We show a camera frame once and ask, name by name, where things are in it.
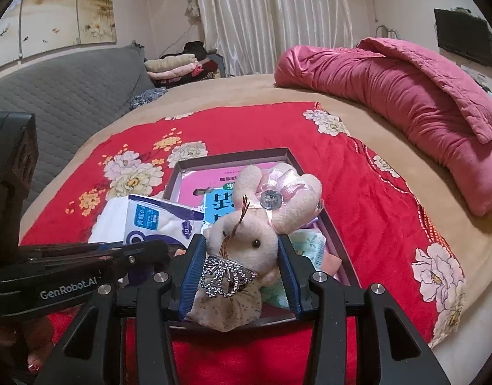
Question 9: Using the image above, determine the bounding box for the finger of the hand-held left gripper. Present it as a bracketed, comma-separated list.
[91, 240, 171, 288]

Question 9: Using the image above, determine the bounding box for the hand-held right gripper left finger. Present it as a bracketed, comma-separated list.
[31, 233, 208, 385]

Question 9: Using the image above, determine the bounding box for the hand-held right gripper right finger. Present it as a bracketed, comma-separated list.
[277, 233, 451, 385]

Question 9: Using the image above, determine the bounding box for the white blue pad packet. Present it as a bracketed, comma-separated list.
[123, 193, 207, 250]

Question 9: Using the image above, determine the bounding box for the peach egg-shaped sponge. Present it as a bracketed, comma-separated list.
[323, 253, 343, 274]

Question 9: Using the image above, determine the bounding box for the cream plush bunny pink bow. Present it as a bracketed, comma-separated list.
[189, 164, 323, 333]

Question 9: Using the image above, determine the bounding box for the brown cardboard box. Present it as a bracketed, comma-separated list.
[163, 148, 359, 323]

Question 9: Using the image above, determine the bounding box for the person's left hand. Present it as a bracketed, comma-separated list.
[0, 313, 57, 375]

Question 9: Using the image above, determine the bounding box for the green tissue packet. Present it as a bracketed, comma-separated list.
[295, 228, 327, 274]

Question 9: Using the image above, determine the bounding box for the pink book blue label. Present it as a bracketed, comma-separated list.
[177, 164, 295, 226]

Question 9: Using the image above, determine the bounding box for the red floral blanket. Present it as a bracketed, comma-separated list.
[19, 102, 468, 385]

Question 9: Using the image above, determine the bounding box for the grey quilted cover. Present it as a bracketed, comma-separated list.
[0, 42, 157, 226]

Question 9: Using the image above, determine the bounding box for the blue patterned cloth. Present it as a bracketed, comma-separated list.
[130, 87, 167, 110]

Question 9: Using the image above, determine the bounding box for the pile of folded clothes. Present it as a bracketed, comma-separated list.
[144, 41, 225, 88]

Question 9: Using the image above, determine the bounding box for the pink quilt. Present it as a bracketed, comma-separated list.
[274, 37, 492, 218]

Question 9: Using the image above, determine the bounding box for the white curtain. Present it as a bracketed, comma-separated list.
[193, 0, 367, 78]

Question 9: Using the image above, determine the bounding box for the floral wall painting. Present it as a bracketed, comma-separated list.
[0, 0, 119, 65]

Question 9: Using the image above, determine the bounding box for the black wall television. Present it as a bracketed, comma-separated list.
[433, 7, 492, 69]

